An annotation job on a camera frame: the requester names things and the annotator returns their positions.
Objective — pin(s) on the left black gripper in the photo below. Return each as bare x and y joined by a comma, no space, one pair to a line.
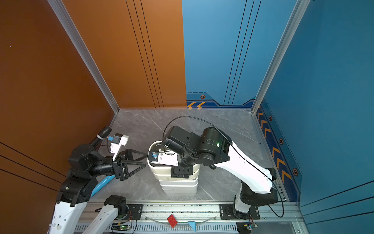
121,169

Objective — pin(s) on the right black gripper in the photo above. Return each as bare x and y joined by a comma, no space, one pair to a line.
176,166

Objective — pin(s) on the grey lid tissue box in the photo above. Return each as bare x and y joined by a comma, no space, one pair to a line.
179,193
187,189
177,184

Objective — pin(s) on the grey lid tissue box back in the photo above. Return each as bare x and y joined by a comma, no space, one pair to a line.
187,189

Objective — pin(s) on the grey lid tissue box front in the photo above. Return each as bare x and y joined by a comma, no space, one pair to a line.
179,193

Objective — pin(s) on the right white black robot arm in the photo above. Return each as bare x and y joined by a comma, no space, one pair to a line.
215,149

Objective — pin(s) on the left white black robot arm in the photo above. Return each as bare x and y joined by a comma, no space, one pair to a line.
75,192

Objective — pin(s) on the black microphone on stand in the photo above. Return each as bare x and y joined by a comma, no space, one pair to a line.
101,136

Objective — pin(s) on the red plastic block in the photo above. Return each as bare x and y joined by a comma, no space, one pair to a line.
172,221

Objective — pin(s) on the blue triangle piece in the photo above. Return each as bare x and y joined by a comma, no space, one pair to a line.
193,225

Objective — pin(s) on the left green circuit board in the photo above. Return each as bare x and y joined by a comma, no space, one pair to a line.
120,227

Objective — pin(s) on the green circuit board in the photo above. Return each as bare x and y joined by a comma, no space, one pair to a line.
120,227
246,228

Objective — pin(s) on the right green circuit board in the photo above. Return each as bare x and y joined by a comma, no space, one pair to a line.
246,228

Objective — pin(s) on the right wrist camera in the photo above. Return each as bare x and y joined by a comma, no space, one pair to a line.
168,158

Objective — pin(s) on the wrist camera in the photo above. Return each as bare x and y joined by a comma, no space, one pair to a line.
168,158
117,141

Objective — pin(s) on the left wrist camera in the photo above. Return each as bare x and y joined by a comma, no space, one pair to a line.
117,141

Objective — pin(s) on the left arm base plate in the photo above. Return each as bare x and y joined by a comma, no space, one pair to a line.
133,212

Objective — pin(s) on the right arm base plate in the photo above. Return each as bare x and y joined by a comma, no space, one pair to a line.
227,212

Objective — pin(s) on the left aluminium corner post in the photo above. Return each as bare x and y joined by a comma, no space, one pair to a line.
70,28

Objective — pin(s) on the aluminium corner post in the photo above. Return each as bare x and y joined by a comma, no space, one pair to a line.
287,36
70,28

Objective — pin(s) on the right aluminium corner post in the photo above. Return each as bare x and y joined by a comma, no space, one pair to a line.
287,36

